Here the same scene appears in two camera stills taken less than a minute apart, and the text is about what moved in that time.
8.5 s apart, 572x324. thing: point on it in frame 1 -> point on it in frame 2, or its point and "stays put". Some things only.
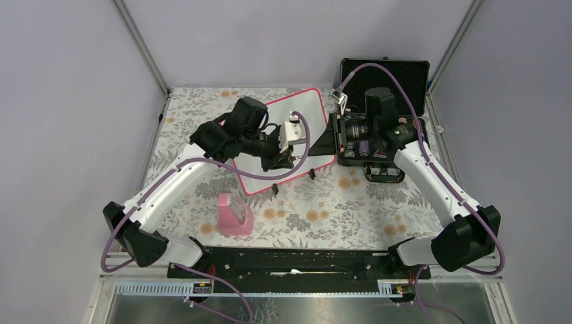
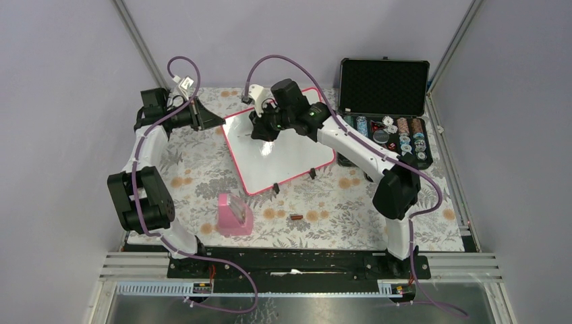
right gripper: x=332 y=141 -> x=260 y=130
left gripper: x=278 y=159 -> x=201 y=117
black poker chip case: x=383 y=105 stays put
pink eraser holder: x=228 y=224 stays put
